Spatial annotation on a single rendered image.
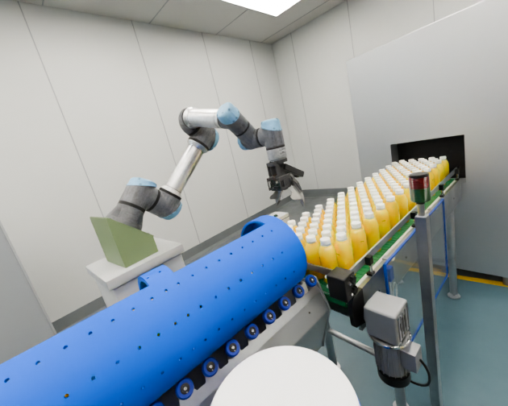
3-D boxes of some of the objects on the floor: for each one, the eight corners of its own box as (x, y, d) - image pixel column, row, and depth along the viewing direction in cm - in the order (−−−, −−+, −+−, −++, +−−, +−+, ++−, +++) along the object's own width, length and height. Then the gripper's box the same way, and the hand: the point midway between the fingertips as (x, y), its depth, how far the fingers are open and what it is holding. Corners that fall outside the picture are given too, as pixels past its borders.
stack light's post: (432, 432, 118) (414, 217, 93) (435, 424, 121) (417, 213, 95) (442, 438, 115) (426, 217, 90) (444, 430, 118) (429, 213, 92)
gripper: (252, 164, 102) (263, 209, 107) (288, 159, 87) (298, 212, 92) (267, 159, 108) (276, 203, 112) (303, 155, 92) (312, 205, 97)
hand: (291, 205), depth 104 cm, fingers open, 14 cm apart
